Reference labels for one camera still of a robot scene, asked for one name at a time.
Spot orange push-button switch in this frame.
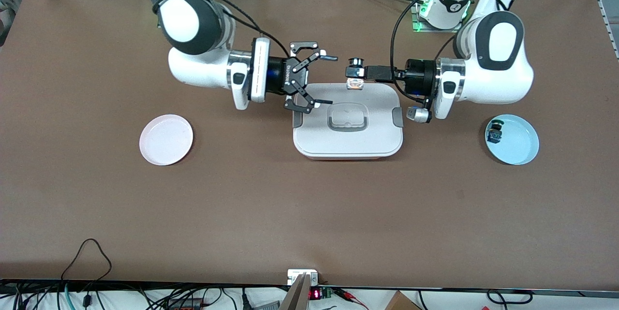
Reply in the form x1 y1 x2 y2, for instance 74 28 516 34
345 57 367 91

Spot white lunch box grey clips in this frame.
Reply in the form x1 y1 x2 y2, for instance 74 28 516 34
292 83 404 160

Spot small white electronics box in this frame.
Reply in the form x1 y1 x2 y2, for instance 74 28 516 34
287 269 319 285

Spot light blue round plate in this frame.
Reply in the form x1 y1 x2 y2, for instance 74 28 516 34
485 114 540 165

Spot pink round plate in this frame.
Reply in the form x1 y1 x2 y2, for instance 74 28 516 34
139 114 194 166

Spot grey slanted bar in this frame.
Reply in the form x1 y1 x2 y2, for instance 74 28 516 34
279 273 310 310

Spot brown cardboard piece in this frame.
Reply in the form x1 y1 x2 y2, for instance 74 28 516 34
384 291 422 310

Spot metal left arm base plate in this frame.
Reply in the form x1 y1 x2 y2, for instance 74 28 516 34
411 0 465 33

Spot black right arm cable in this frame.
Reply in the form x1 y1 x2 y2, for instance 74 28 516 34
151 0 292 59

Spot green push-button switch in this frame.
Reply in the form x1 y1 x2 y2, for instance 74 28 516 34
487 119 505 144

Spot perforated metal rail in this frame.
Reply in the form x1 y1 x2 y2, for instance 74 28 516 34
596 0 619 61

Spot red wires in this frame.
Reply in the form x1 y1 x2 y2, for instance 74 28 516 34
334 288 370 310

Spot black cable loop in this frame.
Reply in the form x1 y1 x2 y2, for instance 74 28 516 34
486 290 534 304

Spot thin black looped cable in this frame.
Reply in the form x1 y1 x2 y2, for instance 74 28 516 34
60 238 113 281

